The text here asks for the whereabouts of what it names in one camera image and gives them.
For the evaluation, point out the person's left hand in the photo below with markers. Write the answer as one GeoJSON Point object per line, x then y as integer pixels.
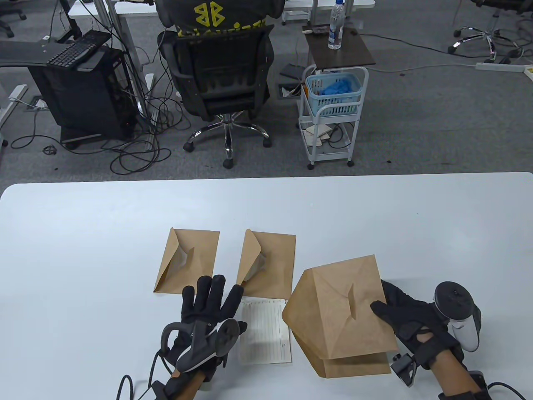
{"type": "Point", "coordinates": [208, 300]}

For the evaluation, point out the person's right hand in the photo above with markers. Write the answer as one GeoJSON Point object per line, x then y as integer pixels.
{"type": "Point", "coordinates": [408, 316]}

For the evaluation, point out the brown paper envelope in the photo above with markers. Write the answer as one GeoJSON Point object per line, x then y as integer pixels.
{"type": "Point", "coordinates": [354, 367]}
{"type": "Point", "coordinates": [195, 258]}
{"type": "Point", "coordinates": [277, 266]}
{"type": "Point", "coordinates": [333, 291]}

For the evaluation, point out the white lined paper sheet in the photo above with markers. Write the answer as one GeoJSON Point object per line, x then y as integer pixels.
{"type": "Point", "coordinates": [266, 329]}

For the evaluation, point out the person's left forearm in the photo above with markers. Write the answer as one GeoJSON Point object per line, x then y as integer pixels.
{"type": "Point", "coordinates": [187, 387]}

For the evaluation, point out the black left forearm module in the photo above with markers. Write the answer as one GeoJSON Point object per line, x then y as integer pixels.
{"type": "Point", "coordinates": [160, 391]}

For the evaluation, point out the black right forearm module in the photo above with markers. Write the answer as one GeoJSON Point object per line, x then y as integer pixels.
{"type": "Point", "coordinates": [479, 381]}

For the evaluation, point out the person's right forearm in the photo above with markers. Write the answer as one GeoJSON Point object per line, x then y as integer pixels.
{"type": "Point", "coordinates": [452, 375]}

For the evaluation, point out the grey left hand controller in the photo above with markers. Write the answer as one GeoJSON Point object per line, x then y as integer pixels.
{"type": "Point", "coordinates": [200, 346]}

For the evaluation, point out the grey hand controller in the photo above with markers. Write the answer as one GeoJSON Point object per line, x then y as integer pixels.
{"type": "Point", "coordinates": [200, 346]}
{"type": "Point", "coordinates": [456, 298]}

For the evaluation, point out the grey right hand controller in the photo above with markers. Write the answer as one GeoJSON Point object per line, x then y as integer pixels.
{"type": "Point", "coordinates": [456, 298]}

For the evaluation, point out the white rolling cart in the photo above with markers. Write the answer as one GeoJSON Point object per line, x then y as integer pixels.
{"type": "Point", "coordinates": [331, 156]}

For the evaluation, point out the beige boxes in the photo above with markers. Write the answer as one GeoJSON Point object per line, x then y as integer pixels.
{"type": "Point", "coordinates": [320, 132]}

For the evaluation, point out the light blue plastic basket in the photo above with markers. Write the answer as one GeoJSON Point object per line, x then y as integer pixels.
{"type": "Point", "coordinates": [333, 109]}

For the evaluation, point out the black mesh office chair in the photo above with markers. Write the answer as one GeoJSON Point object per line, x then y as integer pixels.
{"type": "Point", "coordinates": [216, 66]}

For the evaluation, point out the black computer tower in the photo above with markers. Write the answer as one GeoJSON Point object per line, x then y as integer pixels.
{"type": "Point", "coordinates": [83, 100]}

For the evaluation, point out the blue gloves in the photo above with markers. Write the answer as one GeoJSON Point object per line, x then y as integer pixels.
{"type": "Point", "coordinates": [337, 87]}

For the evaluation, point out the black floor box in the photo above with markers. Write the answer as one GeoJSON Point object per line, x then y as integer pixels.
{"type": "Point", "coordinates": [291, 71]}

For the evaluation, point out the grey floor outlet box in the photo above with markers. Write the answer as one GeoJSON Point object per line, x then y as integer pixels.
{"type": "Point", "coordinates": [37, 104]}

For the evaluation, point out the white power strip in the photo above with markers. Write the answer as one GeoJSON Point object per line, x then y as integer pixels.
{"type": "Point", "coordinates": [499, 67]}

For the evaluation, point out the dark brown side table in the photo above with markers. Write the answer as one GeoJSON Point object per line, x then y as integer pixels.
{"type": "Point", "coordinates": [349, 52]}

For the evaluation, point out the yellow white box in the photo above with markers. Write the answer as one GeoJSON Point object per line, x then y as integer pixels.
{"type": "Point", "coordinates": [529, 73]}

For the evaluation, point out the white desk foot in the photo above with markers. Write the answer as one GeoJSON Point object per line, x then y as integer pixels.
{"type": "Point", "coordinates": [16, 93]}

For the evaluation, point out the black keyboard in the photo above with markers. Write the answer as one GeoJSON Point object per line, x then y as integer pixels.
{"type": "Point", "coordinates": [77, 50]}

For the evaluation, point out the office chair chrome base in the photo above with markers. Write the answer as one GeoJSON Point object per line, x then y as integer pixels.
{"type": "Point", "coordinates": [488, 36]}

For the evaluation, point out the clear plastic water bottle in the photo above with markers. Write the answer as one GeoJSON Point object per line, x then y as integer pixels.
{"type": "Point", "coordinates": [336, 25]}

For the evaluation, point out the black desk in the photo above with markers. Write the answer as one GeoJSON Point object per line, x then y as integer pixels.
{"type": "Point", "coordinates": [21, 52]}

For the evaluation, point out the black swivel chair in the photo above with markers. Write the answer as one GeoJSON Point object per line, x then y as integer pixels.
{"type": "Point", "coordinates": [12, 16]}

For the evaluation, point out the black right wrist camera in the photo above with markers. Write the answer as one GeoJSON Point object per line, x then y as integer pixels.
{"type": "Point", "coordinates": [404, 368]}

